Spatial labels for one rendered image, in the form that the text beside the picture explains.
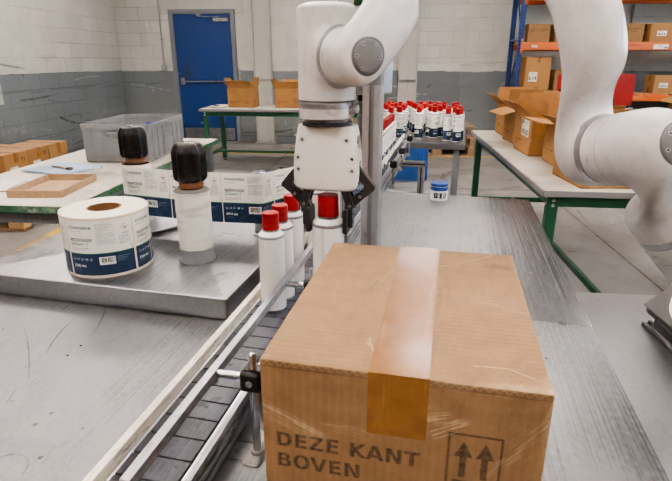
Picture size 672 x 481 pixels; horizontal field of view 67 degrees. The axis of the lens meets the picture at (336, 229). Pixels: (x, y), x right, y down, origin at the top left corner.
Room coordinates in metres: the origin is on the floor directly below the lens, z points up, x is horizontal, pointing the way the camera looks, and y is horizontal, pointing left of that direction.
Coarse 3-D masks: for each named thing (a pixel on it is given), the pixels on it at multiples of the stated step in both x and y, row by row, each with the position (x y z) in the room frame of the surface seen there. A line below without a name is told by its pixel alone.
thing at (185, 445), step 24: (312, 264) 1.16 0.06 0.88; (288, 312) 0.91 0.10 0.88; (264, 336) 0.82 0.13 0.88; (240, 360) 0.74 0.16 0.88; (192, 384) 0.67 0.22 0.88; (216, 384) 0.67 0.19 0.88; (216, 408) 0.62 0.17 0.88; (192, 432) 0.57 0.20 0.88; (168, 456) 0.52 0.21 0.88; (192, 456) 0.52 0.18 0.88; (144, 480) 0.48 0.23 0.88; (168, 480) 0.48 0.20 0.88
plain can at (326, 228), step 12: (324, 192) 0.78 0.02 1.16; (324, 204) 0.75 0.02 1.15; (336, 204) 0.75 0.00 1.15; (324, 216) 0.75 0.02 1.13; (336, 216) 0.76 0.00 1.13; (312, 228) 0.76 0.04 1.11; (324, 228) 0.74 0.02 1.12; (336, 228) 0.74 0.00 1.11; (324, 240) 0.74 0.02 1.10; (336, 240) 0.74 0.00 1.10; (324, 252) 0.74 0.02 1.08
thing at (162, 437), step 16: (304, 256) 1.01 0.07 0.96; (288, 272) 0.93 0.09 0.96; (272, 304) 0.81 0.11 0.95; (256, 320) 0.73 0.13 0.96; (240, 336) 0.68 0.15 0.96; (224, 352) 0.63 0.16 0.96; (224, 368) 0.61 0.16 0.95; (208, 384) 0.57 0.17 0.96; (192, 400) 0.53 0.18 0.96; (176, 416) 0.50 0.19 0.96; (160, 432) 0.47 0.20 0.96; (144, 448) 0.44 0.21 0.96; (160, 448) 0.45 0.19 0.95; (144, 464) 0.43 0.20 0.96; (128, 480) 0.40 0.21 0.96
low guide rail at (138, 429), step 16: (304, 240) 1.27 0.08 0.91; (256, 288) 0.95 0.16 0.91; (240, 304) 0.88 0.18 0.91; (240, 320) 0.85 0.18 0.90; (224, 336) 0.78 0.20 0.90; (208, 352) 0.72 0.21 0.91; (192, 368) 0.67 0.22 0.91; (176, 384) 0.63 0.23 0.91; (160, 400) 0.59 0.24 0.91; (144, 416) 0.56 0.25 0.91; (128, 432) 0.52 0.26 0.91; (144, 432) 0.54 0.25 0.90; (112, 448) 0.50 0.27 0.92; (128, 448) 0.51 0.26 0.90; (96, 464) 0.47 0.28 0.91; (112, 464) 0.48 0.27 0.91; (96, 480) 0.45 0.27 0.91
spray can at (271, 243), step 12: (264, 216) 0.92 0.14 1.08; (276, 216) 0.92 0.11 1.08; (264, 228) 0.92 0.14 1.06; (276, 228) 0.92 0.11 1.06; (264, 240) 0.91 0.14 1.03; (276, 240) 0.91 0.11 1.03; (264, 252) 0.91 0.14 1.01; (276, 252) 0.91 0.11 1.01; (264, 264) 0.91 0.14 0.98; (276, 264) 0.91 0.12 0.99; (264, 276) 0.91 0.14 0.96; (276, 276) 0.91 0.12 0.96; (264, 288) 0.91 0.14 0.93; (276, 300) 0.91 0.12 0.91; (276, 312) 0.91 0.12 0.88
